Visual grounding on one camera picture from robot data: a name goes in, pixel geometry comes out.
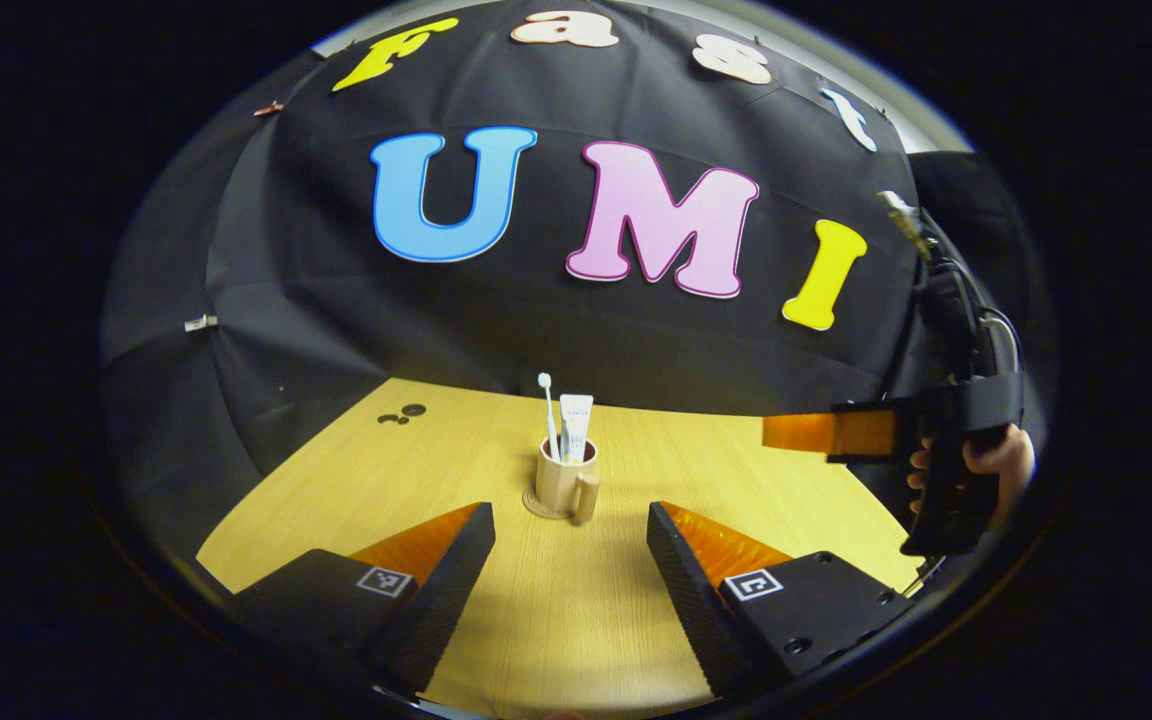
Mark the black backdrop cloth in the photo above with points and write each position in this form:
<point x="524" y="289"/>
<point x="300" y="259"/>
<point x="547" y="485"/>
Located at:
<point x="536" y="330"/>

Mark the pale green toothbrush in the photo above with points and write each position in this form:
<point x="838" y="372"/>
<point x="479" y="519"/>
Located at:
<point x="548" y="410"/>

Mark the silver metal clip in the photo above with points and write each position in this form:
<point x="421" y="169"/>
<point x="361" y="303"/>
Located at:
<point x="201" y="322"/>

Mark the white toothpaste tube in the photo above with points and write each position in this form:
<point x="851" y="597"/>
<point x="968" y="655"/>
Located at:
<point x="576" y="425"/>

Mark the round cork coaster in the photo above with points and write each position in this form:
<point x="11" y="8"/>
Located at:
<point x="532" y="503"/>

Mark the wooden desktop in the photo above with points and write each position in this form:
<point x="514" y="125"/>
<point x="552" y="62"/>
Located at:
<point x="596" y="620"/>

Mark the copper metal clip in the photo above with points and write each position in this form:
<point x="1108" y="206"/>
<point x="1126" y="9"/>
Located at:
<point x="268" y="108"/>

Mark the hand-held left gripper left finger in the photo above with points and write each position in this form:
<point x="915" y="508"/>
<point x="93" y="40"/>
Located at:
<point x="441" y="600"/>

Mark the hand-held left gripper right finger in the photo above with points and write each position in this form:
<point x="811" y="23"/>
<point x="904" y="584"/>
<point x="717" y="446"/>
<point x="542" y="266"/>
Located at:
<point x="691" y="600"/>

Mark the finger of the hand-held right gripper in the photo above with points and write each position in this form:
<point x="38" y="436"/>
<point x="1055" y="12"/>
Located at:
<point x="826" y="434"/>

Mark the beige cup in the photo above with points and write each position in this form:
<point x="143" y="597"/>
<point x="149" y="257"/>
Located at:
<point x="558" y="485"/>

